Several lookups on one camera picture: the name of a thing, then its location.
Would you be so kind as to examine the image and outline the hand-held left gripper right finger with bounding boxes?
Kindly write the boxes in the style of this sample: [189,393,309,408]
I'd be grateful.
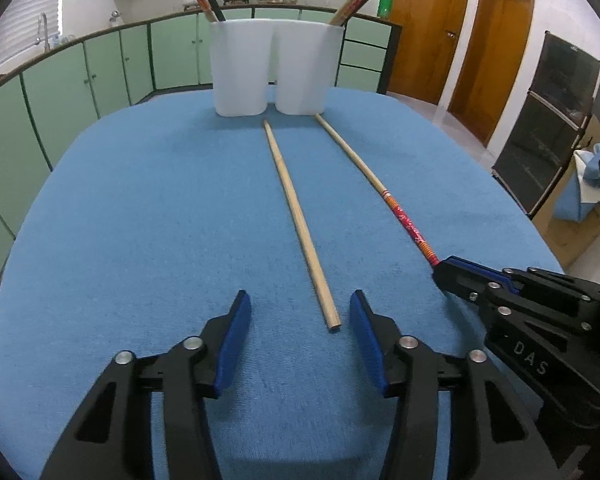
[350,290,566,480]

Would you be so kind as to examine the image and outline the white window blinds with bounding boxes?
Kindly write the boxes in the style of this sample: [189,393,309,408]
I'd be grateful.
[0,0,66,91]

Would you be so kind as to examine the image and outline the blue cloth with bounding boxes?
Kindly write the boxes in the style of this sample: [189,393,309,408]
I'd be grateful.
[555,142,600,221]

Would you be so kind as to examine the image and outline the blue tablecloth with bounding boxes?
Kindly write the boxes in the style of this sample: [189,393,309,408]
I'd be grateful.
[0,85,578,480]

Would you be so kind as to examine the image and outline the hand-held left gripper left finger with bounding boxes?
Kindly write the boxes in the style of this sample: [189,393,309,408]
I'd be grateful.
[40,290,252,480]

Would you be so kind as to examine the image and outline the green kitchen base cabinets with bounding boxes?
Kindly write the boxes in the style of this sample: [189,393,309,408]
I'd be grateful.
[0,2,393,321]

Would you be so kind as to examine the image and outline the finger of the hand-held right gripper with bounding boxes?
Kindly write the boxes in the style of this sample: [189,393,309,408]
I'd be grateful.
[432,257,521,333]
[447,256,600,333]

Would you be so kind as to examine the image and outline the black glass-front cabinet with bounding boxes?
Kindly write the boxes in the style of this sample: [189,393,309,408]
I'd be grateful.
[491,31,600,218]

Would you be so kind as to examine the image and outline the brown wooden door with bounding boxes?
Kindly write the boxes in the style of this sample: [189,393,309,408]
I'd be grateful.
[387,0,473,106]
[447,0,537,148]

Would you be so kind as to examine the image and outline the white plastic container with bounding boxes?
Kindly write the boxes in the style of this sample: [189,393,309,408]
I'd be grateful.
[209,19,274,117]
[271,20,345,116]

